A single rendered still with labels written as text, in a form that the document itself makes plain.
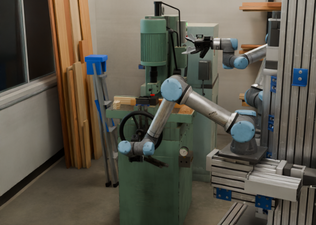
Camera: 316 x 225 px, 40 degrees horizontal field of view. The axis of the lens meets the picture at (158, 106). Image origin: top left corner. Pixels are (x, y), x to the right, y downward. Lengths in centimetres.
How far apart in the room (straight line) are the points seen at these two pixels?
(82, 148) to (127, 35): 169
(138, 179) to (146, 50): 90
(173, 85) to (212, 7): 302
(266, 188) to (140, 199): 113
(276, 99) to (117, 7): 329
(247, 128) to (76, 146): 241
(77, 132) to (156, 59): 164
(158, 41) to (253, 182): 116
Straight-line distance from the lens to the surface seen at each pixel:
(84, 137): 431
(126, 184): 314
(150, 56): 293
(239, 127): 223
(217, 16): 518
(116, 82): 553
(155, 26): 290
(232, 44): 279
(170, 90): 224
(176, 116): 288
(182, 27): 322
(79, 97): 426
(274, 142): 256
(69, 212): 360
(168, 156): 298
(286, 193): 230
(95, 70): 372
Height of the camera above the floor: 165
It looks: 14 degrees down
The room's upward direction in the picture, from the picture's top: straight up
